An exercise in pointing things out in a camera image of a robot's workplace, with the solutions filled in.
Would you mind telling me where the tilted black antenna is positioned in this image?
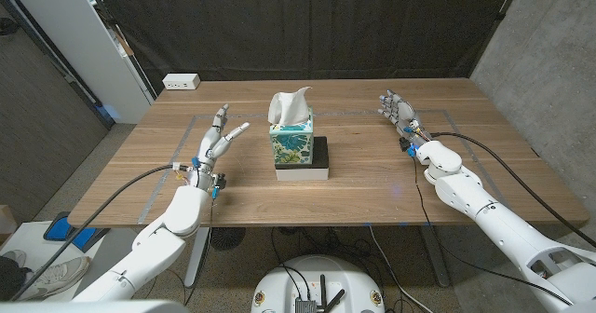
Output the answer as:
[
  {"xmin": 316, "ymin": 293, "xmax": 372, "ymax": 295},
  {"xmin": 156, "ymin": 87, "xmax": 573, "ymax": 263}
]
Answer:
[{"xmin": 325, "ymin": 288, "xmax": 346, "ymax": 313}]

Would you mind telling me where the white tissue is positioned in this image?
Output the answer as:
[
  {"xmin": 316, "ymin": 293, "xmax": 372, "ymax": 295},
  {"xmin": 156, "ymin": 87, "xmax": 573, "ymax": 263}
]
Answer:
[{"xmin": 267, "ymin": 86, "xmax": 313, "ymax": 127}]

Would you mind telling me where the grey electronics box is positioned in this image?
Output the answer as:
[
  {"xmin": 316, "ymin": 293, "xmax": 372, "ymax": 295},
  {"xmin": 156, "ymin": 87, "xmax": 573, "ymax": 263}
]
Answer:
[{"xmin": 294, "ymin": 297, "xmax": 318, "ymax": 313}]

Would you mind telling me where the dark grey fabric mat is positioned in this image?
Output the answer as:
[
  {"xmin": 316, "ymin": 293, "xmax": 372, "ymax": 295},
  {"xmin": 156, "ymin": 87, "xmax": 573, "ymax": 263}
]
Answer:
[{"xmin": 90, "ymin": 0, "xmax": 521, "ymax": 95}]

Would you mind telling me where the grey table leg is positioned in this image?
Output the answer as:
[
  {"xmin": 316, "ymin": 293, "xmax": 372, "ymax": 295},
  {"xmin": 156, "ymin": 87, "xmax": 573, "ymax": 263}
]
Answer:
[{"xmin": 421, "ymin": 225, "xmax": 451, "ymax": 289}]

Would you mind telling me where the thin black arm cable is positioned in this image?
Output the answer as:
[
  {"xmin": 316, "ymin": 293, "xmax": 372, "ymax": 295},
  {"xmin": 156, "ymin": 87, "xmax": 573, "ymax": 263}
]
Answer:
[
  {"xmin": 412, "ymin": 156, "xmax": 574, "ymax": 306},
  {"xmin": 183, "ymin": 196, "xmax": 216, "ymax": 307}
]

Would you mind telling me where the black and white block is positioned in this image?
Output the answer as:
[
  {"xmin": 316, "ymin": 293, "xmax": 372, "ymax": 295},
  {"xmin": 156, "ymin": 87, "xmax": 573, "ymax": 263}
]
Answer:
[{"xmin": 275, "ymin": 136, "xmax": 330, "ymax": 182}]

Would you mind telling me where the white robot torso edge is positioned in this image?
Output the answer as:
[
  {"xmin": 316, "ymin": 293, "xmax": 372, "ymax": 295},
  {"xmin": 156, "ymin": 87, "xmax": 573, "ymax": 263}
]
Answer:
[{"xmin": 0, "ymin": 299, "xmax": 190, "ymax": 313}]

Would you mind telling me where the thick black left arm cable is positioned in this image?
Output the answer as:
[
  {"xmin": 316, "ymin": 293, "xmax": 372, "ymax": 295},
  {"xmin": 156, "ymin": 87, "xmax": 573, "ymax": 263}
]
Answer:
[{"xmin": 8, "ymin": 163, "xmax": 187, "ymax": 303}]

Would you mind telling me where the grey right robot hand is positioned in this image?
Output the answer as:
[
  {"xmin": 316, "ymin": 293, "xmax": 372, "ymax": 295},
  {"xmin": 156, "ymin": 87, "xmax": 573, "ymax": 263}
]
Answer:
[{"xmin": 376, "ymin": 88, "xmax": 432, "ymax": 149}]

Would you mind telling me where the white cabinet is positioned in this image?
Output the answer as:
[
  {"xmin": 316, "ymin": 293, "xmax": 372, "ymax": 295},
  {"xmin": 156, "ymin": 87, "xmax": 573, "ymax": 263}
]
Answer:
[{"xmin": 2, "ymin": 0, "xmax": 157, "ymax": 125}]

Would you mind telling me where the white floor cable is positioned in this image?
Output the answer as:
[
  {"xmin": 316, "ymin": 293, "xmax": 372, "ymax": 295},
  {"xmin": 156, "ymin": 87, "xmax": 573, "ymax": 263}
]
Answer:
[{"xmin": 369, "ymin": 225, "xmax": 434, "ymax": 313}]

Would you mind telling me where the black round fan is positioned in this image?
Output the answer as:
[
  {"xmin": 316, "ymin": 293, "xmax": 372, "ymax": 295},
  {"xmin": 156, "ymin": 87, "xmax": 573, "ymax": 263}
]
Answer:
[{"xmin": 208, "ymin": 227, "xmax": 247, "ymax": 252}]

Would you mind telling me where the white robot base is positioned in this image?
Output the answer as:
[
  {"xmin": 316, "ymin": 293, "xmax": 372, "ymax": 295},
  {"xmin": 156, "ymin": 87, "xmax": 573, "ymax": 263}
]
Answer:
[{"xmin": 251, "ymin": 254, "xmax": 386, "ymax": 313}]

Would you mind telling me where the teal leaf print tissue box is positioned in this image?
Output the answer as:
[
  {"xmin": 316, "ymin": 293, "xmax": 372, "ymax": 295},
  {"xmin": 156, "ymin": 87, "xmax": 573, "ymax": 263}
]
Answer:
[{"xmin": 269, "ymin": 107, "xmax": 315, "ymax": 166}]

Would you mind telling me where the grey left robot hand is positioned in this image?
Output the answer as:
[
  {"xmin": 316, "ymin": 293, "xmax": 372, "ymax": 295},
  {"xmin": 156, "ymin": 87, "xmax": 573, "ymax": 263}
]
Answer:
[{"xmin": 185, "ymin": 102, "xmax": 251, "ymax": 191}]

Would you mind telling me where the black backdrop stand pole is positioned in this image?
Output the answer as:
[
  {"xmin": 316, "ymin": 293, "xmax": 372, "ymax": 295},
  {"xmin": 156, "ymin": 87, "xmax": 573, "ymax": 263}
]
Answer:
[{"xmin": 469, "ymin": 0, "xmax": 525, "ymax": 76}]

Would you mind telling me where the black cable to robot base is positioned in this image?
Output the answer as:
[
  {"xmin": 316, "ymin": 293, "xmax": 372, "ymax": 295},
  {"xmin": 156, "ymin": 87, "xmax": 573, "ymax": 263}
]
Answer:
[{"xmin": 271, "ymin": 228, "xmax": 313, "ymax": 300}]

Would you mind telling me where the white power strip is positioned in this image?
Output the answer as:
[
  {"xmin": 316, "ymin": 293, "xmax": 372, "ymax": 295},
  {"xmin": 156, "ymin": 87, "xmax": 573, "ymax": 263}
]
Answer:
[{"xmin": 162, "ymin": 73, "xmax": 201, "ymax": 91}]

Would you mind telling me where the white table leg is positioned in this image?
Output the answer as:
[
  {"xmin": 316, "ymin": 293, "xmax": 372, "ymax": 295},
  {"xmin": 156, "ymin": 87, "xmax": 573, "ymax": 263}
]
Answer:
[{"xmin": 183, "ymin": 226, "xmax": 210, "ymax": 289}]

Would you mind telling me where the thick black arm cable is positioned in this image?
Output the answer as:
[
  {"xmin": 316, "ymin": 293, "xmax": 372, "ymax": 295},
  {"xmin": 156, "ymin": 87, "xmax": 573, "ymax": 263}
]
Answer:
[
  {"xmin": 8, "ymin": 163, "xmax": 187, "ymax": 303},
  {"xmin": 430, "ymin": 131, "xmax": 596, "ymax": 249}
]

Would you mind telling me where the white sneaker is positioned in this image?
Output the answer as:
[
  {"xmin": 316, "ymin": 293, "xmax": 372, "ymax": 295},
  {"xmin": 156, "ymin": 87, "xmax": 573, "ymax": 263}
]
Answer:
[{"xmin": 18, "ymin": 255, "xmax": 91, "ymax": 301}]

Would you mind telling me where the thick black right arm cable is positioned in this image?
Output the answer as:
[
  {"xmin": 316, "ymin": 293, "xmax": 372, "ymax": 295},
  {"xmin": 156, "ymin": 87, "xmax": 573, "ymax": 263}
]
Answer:
[{"xmin": 430, "ymin": 131, "xmax": 596, "ymax": 249}]

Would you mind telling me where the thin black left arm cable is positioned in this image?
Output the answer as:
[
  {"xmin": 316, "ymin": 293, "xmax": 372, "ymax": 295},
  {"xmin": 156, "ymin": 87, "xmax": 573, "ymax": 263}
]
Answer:
[{"xmin": 183, "ymin": 196, "xmax": 216, "ymax": 307}]

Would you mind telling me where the brown cardboard box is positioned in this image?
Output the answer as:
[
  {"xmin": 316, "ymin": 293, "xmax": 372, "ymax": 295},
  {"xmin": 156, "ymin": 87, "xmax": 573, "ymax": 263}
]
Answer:
[{"xmin": 0, "ymin": 204, "xmax": 19, "ymax": 245}]

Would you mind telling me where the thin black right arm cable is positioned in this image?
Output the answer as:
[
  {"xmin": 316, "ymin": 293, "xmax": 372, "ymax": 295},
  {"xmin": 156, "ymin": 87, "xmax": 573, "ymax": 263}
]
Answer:
[{"xmin": 412, "ymin": 156, "xmax": 574, "ymax": 306}]

